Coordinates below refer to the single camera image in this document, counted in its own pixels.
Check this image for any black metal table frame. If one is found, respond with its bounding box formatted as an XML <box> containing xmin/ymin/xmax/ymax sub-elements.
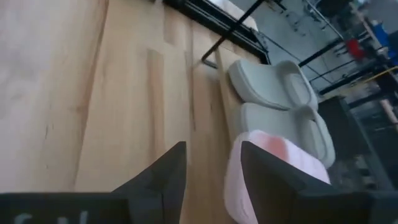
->
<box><xmin>163</xmin><ymin>0</ymin><xmax>271</xmax><ymax>65</ymax></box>

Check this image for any grey rubber slide sandal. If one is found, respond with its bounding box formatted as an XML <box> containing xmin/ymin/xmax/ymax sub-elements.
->
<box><xmin>228</xmin><ymin>58</ymin><xmax>318</xmax><ymax>111</ymax></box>
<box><xmin>238</xmin><ymin>102</ymin><xmax>336</xmax><ymax>169</ymax></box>

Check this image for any blue container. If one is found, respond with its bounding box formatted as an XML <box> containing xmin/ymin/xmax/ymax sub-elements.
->
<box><xmin>371</xmin><ymin>20</ymin><xmax>391</xmax><ymax>47</ymax></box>

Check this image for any red box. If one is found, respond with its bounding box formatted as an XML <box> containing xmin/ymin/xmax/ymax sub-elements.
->
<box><xmin>346</xmin><ymin>39</ymin><xmax>366</xmax><ymax>60</ymax></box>

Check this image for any pink rubber slide sandal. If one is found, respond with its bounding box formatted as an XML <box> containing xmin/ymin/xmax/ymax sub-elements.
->
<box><xmin>223</xmin><ymin>129</ymin><xmax>331</xmax><ymax>224</ymax></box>

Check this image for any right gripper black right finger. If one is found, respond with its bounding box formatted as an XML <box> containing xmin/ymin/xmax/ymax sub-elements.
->
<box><xmin>241</xmin><ymin>141</ymin><xmax>338</xmax><ymax>224</ymax></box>

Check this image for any black desk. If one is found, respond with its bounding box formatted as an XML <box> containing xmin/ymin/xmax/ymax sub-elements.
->
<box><xmin>317</xmin><ymin>96</ymin><xmax>396</xmax><ymax>190</ymax></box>

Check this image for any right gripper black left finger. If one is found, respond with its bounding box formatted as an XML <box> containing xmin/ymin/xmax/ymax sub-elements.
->
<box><xmin>111</xmin><ymin>141</ymin><xmax>187</xmax><ymax>224</ymax></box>

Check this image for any yellow rod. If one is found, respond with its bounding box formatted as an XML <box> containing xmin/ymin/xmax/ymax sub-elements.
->
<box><xmin>363</xmin><ymin>67</ymin><xmax>398</xmax><ymax>83</ymax></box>

